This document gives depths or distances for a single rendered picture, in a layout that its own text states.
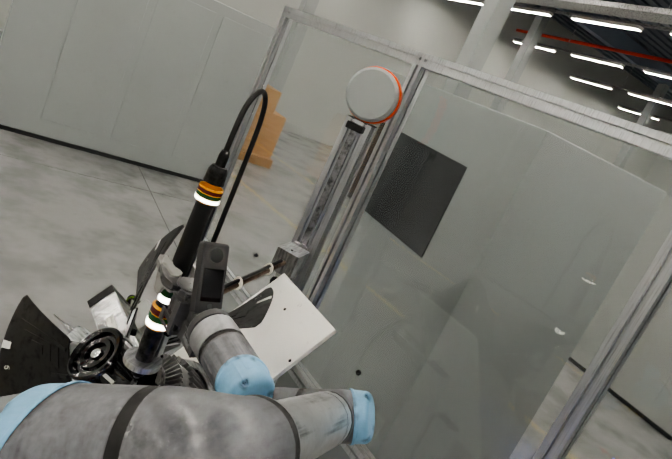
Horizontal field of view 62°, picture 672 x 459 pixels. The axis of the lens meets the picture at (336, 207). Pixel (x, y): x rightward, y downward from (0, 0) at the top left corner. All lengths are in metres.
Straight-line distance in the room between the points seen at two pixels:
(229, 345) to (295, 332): 0.55
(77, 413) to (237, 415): 0.13
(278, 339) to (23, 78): 5.39
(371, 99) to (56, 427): 1.25
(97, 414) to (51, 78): 6.03
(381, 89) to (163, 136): 5.31
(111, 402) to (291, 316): 0.92
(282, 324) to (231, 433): 0.92
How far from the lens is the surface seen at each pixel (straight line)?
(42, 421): 0.54
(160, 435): 0.48
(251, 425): 0.51
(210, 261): 0.92
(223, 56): 6.68
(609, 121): 1.32
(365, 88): 1.59
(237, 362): 0.81
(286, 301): 1.44
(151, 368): 1.11
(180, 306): 0.94
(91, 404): 0.53
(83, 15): 6.38
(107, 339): 1.22
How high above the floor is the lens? 1.90
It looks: 13 degrees down
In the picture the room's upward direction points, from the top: 24 degrees clockwise
